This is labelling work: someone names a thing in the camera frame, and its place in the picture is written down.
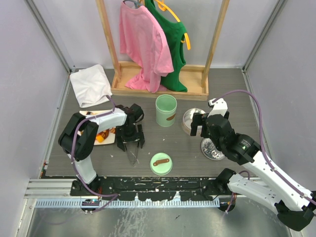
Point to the round silver tin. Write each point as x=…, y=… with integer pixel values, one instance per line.
x=188, y=118

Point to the grey clothes hanger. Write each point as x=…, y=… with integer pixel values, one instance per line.
x=137, y=3

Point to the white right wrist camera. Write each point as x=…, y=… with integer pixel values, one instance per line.
x=218, y=107

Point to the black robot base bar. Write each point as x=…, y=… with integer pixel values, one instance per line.
x=160, y=188

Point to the silver embossed tin lid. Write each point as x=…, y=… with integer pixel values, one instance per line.
x=210, y=151

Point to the wooden clothes rack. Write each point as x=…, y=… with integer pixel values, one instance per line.
x=193, y=77

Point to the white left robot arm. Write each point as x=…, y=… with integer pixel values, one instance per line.
x=78, y=137

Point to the white slotted cable duct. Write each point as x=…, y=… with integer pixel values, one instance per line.
x=93, y=203

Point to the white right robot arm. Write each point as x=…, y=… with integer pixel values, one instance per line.
x=293, y=204

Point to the aluminium corner frame post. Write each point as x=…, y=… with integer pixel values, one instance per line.
x=277, y=9

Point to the left aluminium frame post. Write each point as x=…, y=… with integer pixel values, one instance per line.
x=43, y=18

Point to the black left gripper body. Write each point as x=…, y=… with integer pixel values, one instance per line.
x=129, y=133

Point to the pink t-shirt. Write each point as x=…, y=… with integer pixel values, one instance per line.
x=144, y=41

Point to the mint green tin canister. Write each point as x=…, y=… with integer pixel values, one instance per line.
x=166, y=106

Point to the white cloth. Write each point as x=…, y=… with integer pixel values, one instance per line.
x=91, y=86

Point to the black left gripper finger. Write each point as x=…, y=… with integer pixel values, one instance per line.
x=141, y=140
x=120, y=139

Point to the mint green canister lid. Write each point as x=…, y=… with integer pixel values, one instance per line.
x=161, y=164

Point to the green t-shirt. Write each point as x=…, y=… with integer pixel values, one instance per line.
x=174, y=33

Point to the metal serving tongs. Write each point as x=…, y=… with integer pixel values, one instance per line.
x=132, y=152

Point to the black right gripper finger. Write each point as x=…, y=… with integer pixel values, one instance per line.
x=204, y=131
x=196, y=121

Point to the white square plate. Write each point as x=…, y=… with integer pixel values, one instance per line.
x=104, y=137

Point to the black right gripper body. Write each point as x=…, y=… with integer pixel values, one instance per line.
x=218, y=143

